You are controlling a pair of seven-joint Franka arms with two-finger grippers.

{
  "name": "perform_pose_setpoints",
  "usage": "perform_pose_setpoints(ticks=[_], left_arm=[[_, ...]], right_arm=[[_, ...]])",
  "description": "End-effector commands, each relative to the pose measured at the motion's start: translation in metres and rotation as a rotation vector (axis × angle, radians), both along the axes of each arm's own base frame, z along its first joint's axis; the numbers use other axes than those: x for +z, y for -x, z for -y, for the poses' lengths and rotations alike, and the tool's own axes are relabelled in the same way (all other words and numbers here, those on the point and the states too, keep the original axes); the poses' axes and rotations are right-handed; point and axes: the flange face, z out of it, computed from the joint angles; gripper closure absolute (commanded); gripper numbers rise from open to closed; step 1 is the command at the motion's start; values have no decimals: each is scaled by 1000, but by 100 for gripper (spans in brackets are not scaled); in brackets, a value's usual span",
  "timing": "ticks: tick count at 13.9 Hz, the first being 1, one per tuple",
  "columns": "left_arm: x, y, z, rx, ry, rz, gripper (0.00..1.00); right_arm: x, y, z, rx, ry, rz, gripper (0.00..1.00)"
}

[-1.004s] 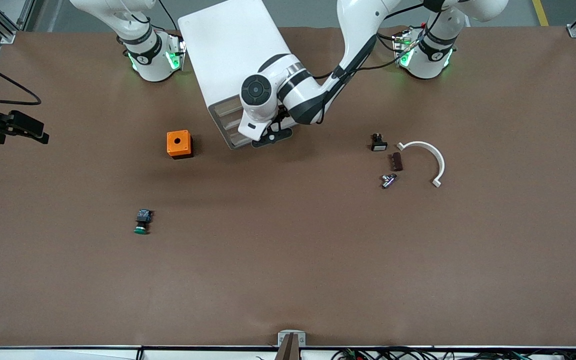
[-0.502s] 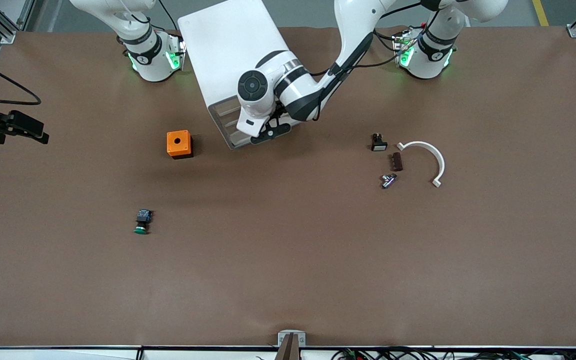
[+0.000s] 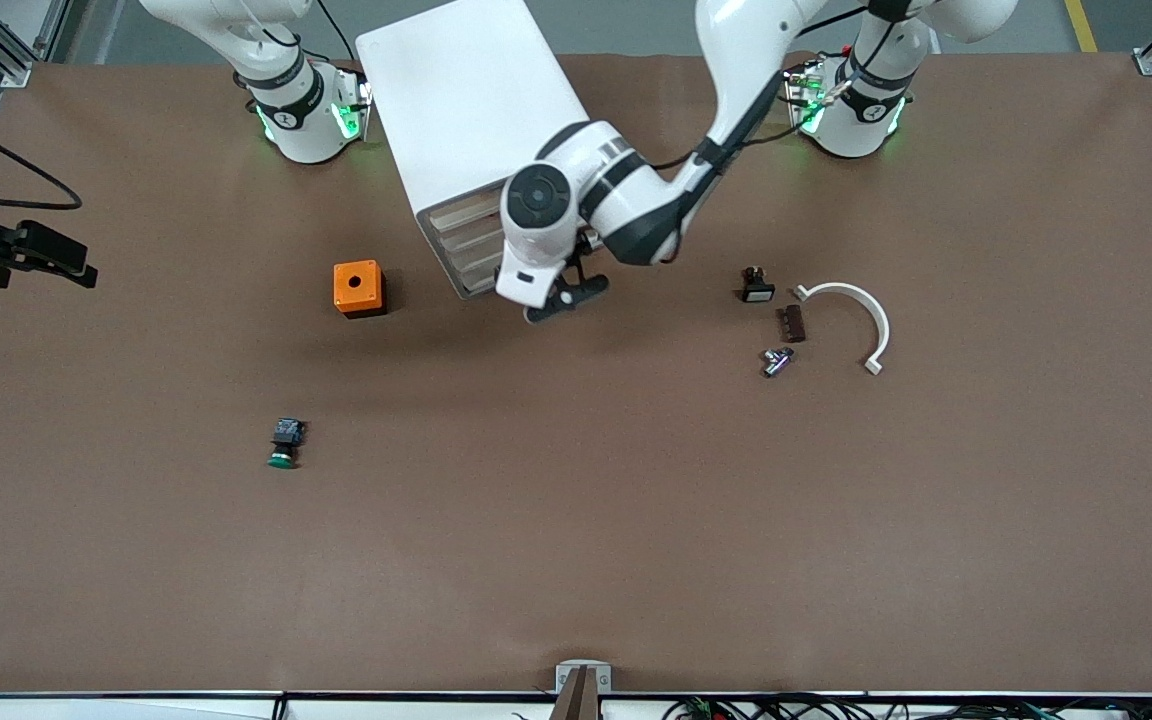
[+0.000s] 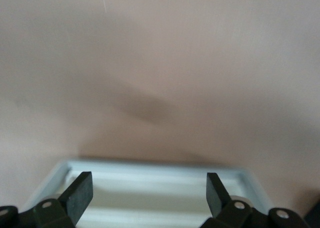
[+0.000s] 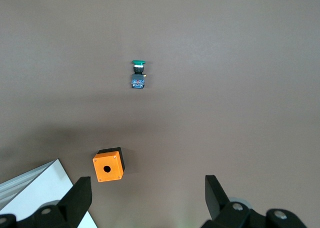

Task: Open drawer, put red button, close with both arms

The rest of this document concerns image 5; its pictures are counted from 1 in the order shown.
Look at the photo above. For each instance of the green mushroom push button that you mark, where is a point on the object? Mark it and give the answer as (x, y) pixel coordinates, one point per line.
(138, 82)

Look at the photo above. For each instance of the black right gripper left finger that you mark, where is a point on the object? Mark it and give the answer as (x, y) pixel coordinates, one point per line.
(75, 208)

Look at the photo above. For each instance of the orange push button box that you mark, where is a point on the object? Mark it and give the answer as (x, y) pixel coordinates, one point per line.
(112, 160)

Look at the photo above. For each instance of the white drawer cabinet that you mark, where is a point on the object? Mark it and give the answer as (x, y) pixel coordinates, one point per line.
(37, 188)

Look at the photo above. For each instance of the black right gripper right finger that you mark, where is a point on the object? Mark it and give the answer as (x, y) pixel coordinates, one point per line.
(220, 210)

